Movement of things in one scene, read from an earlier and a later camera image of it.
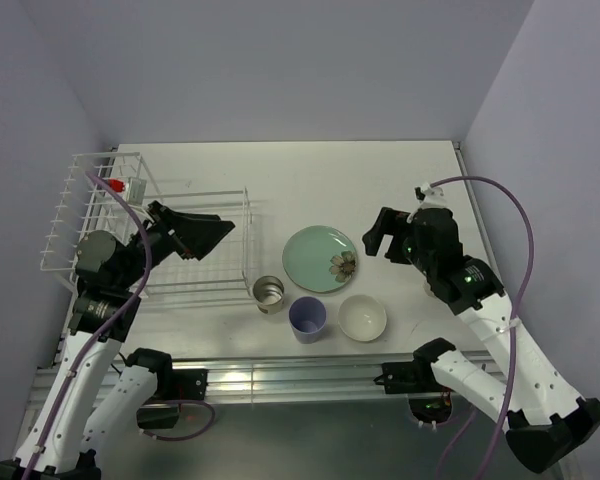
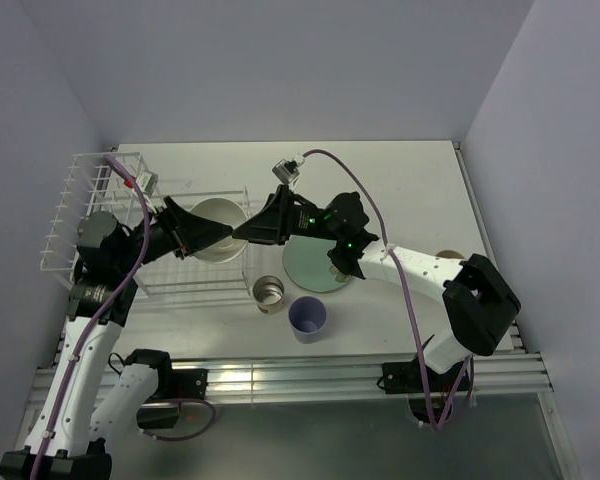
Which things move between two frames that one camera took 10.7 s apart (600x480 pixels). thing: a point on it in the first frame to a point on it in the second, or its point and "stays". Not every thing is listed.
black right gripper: (384, 224) to (274, 223)
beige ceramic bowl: (362, 317) to (230, 214)
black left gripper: (199, 241) stays
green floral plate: (320, 258) stays
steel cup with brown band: (268, 292) stays
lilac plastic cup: (307, 315) stays
